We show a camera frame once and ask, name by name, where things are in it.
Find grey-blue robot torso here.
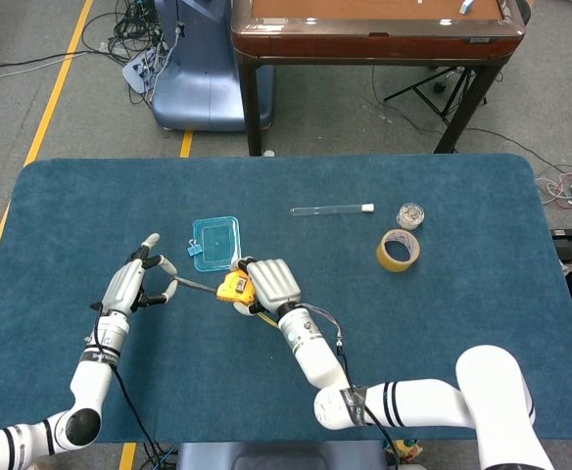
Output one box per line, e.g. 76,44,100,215
175,440,388,470

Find right arm cable coloured wires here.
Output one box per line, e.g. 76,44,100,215
299,303,401,470

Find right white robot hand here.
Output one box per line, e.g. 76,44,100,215
230,256,303,318

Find black tripod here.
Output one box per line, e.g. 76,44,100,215
382,66,489,126

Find yellow adhesive tape roll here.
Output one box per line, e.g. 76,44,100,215
376,227,421,272

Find clear jar of paper clips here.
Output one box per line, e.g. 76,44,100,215
396,203,426,230

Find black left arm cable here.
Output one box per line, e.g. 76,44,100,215
94,322,169,470

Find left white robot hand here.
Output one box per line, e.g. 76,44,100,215
89,232,179,314

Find black cable tangle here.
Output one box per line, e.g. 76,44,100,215
79,0,179,107

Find yellow tape measure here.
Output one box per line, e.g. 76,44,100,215
170,270,280,328

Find blue felt table cover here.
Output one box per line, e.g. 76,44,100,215
0,153,572,446

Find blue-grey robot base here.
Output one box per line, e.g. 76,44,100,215
151,0,275,132

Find brown mahjong table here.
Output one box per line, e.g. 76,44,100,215
230,0,527,157

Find glass test tube white cap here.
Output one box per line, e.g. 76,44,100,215
289,202,376,217

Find white power strip with plugs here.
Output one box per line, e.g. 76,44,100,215
121,51,163,94

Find yellow toy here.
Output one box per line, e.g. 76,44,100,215
386,438,427,464

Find transparent blue plastic lid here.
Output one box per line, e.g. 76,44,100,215
191,214,244,272

